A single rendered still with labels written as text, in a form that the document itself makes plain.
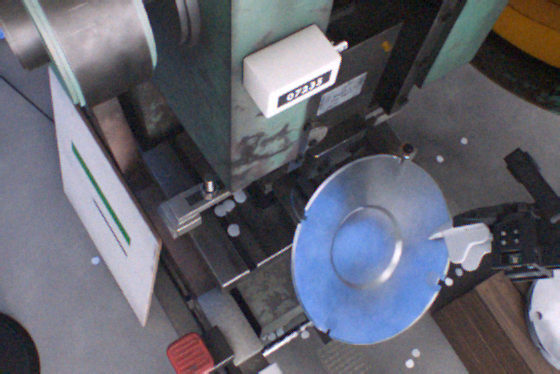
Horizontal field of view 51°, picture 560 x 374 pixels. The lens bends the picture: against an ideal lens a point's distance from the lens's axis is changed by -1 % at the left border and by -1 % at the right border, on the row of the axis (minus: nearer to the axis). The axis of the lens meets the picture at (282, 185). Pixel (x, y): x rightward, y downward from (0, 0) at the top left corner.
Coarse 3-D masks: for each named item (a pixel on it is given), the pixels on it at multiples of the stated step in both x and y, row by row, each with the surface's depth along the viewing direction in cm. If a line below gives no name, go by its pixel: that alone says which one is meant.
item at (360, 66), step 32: (352, 0) 69; (384, 0) 71; (352, 32) 69; (384, 32) 69; (352, 64) 72; (384, 64) 78; (320, 96) 74; (352, 96) 80; (320, 128) 81; (352, 128) 86; (320, 160) 86
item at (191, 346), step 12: (192, 336) 94; (168, 348) 93; (180, 348) 93; (192, 348) 93; (204, 348) 93; (180, 360) 92; (192, 360) 92; (204, 360) 92; (180, 372) 92; (192, 372) 92; (204, 372) 92
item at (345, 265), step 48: (336, 192) 97; (384, 192) 90; (432, 192) 84; (336, 240) 93; (384, 240) 87; (432, 240) 82; (336, 288) 91; (384, 288) 85; (432, 288) 80; (336, 336) 88; (384, 336) 82
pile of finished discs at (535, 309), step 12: (540, 288) 142; (552, 288) 142; (528, 300) 141; (540, 300) 140; (552, 300) 141; (528, 312) 140; (540, 312) 140; (552, 312) 140; (528, 324) 140; (540, 324) 138; (552, 324) 138; (540, 336) 137; (552, 336) 137; (540, 348) 137; (552, 348) 136; (552, 360) 136
